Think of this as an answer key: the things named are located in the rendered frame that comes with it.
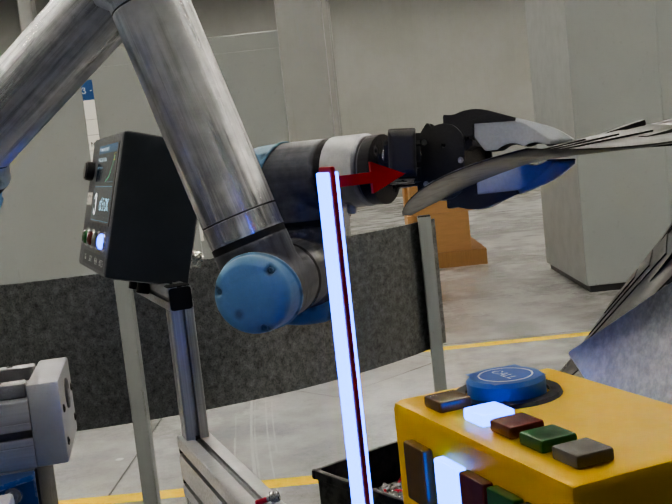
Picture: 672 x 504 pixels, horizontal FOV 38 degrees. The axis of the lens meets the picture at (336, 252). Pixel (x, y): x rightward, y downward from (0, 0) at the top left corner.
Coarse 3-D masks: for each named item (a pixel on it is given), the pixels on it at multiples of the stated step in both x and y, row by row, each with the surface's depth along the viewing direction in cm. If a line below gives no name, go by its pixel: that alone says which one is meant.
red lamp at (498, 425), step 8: (504, 416) 44; (512, 416) 43; (520, 416) 43; (528, 416) 43; (496, 424) 43; (504, 424) 42; (512, 424) 42; (520, 424) 42; (528, 424) 42; (536, 424) 42; (496, 432) 43; (504, 432) 42; (512, 432) 42
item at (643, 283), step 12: (660, 240) 100; (660, 252) 97; (648, 264) 98; (660, 264) 94; (636, 276) 99; (648, 276) 96; (660, 276) 93; (624, 288) 101; (636, 288) 97; (648, 288) 94; (660, 288) 92; (612, 300) 103; (624, 300) 98; (636, 300) 94; (612, 312) 99; (624, 312) 95; (600, 324) 101; (588, 336) 103; (564, 372) 99; (576, 372) 96
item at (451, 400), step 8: (440, 392) 49; (448, 392) 49; (456, 392) 48; (424, 400) 49; (432, 400) 48; (440, 400) 47; (448, 400) 47; (456, 400) 47; (464, 400) 48; (432, 408) 48; (440, 408) 47; (448, 408) 47; (456, 408) 47
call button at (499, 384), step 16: (496, 368) 51; (512, 368) 50; (528, 368) 50; (480, 384) 48; (496, 384) 48; (512, 384) 48; (528, 384) 48; (544, 384) 48; (480, 400) 48; (496, 400) 48; (512, 400) 47
